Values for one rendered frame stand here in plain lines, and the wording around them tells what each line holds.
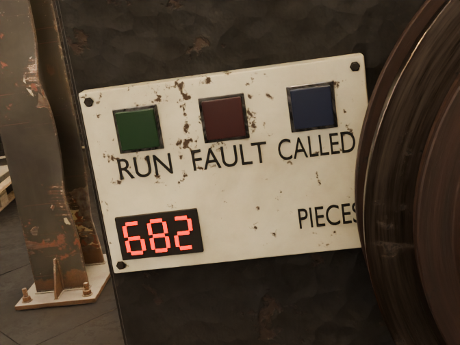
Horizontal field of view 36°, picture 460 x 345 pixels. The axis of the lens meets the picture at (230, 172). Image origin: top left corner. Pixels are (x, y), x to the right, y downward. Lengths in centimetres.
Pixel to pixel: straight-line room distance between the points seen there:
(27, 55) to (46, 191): 62
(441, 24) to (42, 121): 286
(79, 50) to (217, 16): 13
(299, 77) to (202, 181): 13
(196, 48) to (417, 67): 23
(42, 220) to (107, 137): 275
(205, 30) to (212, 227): 18
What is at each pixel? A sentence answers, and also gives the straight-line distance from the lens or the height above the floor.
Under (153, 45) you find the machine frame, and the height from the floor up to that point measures 127.
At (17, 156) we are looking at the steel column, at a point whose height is 71.
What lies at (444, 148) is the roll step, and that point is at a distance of 50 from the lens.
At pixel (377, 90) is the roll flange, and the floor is 122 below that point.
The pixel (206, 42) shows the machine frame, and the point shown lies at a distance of 65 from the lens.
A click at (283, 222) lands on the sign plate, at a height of 109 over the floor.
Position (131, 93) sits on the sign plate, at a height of 123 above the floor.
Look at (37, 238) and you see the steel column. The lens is 344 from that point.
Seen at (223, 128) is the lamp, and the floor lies 119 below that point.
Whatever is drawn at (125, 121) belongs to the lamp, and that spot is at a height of 121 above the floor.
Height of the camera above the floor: 131
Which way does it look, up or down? 15 degrees down
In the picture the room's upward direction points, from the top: 8 degrees counter-clockwise
